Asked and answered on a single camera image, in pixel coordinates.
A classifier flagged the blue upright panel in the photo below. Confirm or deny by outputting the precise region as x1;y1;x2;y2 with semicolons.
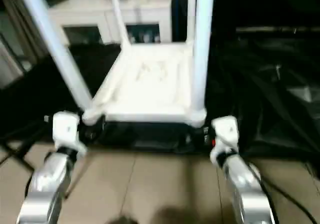
171;0;189;43

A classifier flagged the black mat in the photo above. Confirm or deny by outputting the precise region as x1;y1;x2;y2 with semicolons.
0;25;320;161

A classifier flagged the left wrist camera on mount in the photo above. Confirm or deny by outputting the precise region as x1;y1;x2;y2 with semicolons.
50;110;89;155

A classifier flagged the white plastic table leg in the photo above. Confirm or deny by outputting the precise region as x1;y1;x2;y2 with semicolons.
184;0;199;44
20;0;101;126
108;0;133;49
192;0;216;128

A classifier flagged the dark metal bar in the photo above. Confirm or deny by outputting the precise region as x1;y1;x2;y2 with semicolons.
235;25;320;35

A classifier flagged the grey curtain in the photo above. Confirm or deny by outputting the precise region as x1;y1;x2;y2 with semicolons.
0;0;55;81

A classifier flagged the black table frame leg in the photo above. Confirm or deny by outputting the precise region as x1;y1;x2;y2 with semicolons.
0;138;36;173

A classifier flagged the white sideboard cabinet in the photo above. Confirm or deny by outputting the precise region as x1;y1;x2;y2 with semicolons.
48;0;175;45

